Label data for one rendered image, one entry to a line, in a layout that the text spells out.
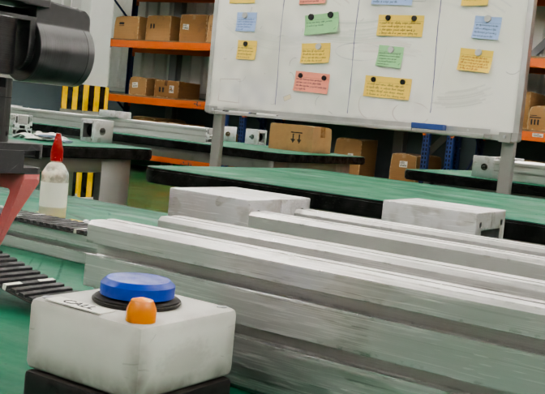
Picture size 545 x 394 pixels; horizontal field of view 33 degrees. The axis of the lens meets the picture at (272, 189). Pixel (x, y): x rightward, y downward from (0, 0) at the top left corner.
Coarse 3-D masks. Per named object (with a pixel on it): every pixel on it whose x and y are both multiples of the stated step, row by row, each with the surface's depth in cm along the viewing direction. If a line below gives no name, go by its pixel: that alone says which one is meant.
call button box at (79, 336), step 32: (32, 320) 48; (64, 320) 47; (96, 320) 46; (160, 320) 46; (192, 320) 47; (224, 320) 50; (32, 352) 48; (64, 352) 47; (96, 352) 46; (128, 352) 44; (160, 352) 45; (192, 352) 48; (224, 352) 50; (32, 384) 48; (64, 384) 47; (96, 384) 46; (128, 384) 44; (160, 384) 46; (192, 384) 48; (224, 384) 50
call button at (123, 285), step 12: (108, 276) 49; (120, 276) 49; (132, 276) 49; (144, 276) 50; (156, 276) 50; (108, 288) 48; (120, 288) 48; (132, 288) 48; (144, 288) 48; (156, 288) 48; (168, 288) 49; (156, 300) 48; (168, 300) 49
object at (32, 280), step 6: (18, 276) 73; (24, 276) 74; (30, 276) 74; (36, 276) 74; (42, 276) 75; (0, 282) 71; (6, 282) 72; (12, 282) 72; (18, 282) 72; (24, 282) 72; (30, 282) 73; (36, 282) 73; (42, 282) 74; (48, 282) 74; (54, 282) 75; (6, 288) 71
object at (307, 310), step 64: (128, 256) 62; (192, 256) 58; (256, 256) 55; (320, 256) 61; (384, 256) 59; (256, 320) 55; (320, 320) 52; (384, 320) 50; (448, 320) 49; (512, 320) 46; (256, 384) 55; (320, 384) 52; (384, 384) 50; (448, 384) 49; (512, 384) 46
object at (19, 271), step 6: (0, 270) 74; (6, 270) 74; (12, 270) 75; (18, 270) 75; (24, 270) 76; (30, 270) 76; (36, 270) 76; (0, 276) 73; (6, 276) 73; (12, 276) 74
